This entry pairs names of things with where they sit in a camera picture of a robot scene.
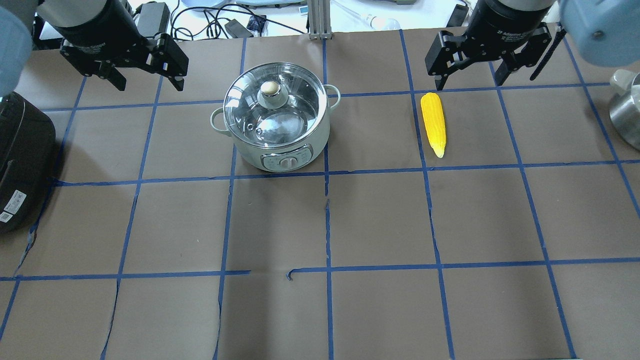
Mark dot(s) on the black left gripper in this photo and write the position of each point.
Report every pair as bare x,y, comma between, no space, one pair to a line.
89,23

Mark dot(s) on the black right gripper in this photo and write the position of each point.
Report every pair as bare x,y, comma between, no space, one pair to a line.
509,20

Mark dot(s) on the yellow corn cob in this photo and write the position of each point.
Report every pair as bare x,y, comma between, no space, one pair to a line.
434,122

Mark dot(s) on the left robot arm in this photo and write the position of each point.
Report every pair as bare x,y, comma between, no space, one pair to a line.
17,39

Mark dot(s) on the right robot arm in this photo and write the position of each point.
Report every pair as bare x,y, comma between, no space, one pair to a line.
606,33

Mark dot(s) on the glass pot lid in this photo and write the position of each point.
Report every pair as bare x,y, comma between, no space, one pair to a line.
274,105

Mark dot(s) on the pale green electric pot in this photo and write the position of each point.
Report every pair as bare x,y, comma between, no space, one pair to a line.
286,158

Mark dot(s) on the black power adapter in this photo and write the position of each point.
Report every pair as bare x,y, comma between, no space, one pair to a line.
153,19

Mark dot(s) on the steel kettle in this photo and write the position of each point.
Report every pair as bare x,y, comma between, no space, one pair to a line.
624,107

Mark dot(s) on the aluminium frame post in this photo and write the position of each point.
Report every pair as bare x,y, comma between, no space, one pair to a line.
318,17

